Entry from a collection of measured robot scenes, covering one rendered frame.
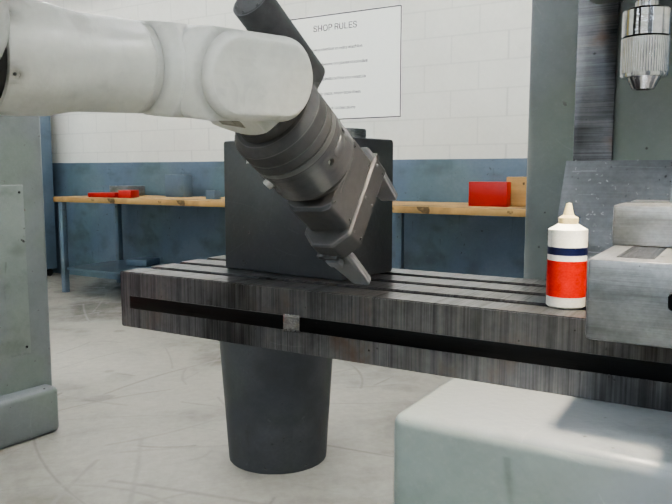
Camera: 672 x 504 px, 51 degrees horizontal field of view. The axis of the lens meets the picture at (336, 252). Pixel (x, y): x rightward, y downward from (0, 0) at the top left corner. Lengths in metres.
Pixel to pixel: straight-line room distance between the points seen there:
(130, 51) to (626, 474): 0.48
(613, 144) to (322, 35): 4.94
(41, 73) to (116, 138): 7.04
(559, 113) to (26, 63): 0.92
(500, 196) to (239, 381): 2.55
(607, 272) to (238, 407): 2.16
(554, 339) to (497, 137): 4.58
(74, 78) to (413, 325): 0.46
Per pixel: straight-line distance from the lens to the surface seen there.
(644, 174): 1.18
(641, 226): 0.74
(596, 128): 1.21
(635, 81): 0.82
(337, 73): 5.89
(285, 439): 2.66
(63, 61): 0.47
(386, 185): 0.76
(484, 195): 4.69
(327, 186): 0.64
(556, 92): 1.23
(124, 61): 0.50
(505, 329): 0.75
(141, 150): 7.25
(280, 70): 0.55
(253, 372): 2.57
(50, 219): 8.04
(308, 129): 0.60
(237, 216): 1.03
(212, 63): 0.51
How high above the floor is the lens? 1.10
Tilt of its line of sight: 6 degrees down
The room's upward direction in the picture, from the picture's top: straight up
